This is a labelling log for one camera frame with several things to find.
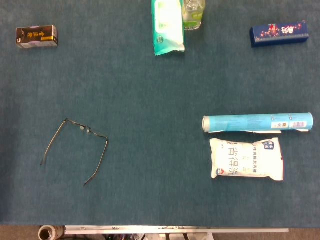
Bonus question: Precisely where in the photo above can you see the thin black eyeglasses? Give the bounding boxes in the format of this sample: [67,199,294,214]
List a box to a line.
[40,117,110,187]

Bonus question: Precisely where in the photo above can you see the blue felt table cloth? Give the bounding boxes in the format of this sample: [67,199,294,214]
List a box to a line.
[0,0,320,228]

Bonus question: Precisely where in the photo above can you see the light blue rolled tube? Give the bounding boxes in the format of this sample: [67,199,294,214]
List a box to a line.
[201,112,314,134]

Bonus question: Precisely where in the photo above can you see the green wet wipes pack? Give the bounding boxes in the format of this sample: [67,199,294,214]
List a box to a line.
[150,0,186,57]

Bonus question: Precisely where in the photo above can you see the white printed plastic bag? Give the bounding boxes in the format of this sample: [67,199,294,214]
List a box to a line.
[209,137,285,182]

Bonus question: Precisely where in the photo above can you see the clear green-label plastic bottle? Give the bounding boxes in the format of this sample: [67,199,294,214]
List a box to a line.
[181,0,207,32]

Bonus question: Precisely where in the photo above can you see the dark blue long box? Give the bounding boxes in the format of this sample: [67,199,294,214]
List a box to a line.
[249,20,310,48]

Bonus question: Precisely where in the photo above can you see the black gold-printed small box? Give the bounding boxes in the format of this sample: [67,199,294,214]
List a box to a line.
[15,24,59,49]

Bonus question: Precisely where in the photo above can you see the clear tape roll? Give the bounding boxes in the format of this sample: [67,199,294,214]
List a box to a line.
[38,225,65,240]

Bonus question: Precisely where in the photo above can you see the silver aluminium rail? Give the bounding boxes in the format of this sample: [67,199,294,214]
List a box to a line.
[64,225,290,235]

